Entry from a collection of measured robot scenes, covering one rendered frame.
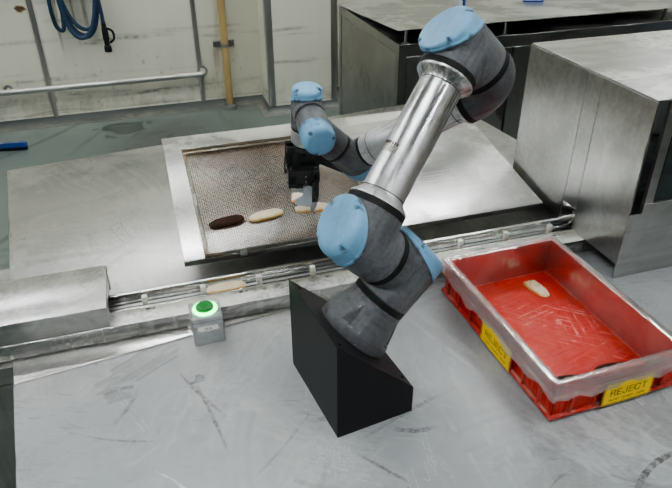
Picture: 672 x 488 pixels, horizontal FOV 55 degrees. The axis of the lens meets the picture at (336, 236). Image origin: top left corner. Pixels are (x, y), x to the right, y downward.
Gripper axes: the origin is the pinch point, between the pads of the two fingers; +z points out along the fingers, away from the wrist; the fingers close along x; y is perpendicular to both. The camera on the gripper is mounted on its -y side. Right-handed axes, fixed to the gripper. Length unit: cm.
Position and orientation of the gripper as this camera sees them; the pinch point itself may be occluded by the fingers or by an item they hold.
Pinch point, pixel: (312, 203)
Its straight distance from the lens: 174.6
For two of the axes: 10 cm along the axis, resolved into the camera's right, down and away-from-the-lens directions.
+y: -9.7, 1.2, -2.0
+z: -0.4, 7.5, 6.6
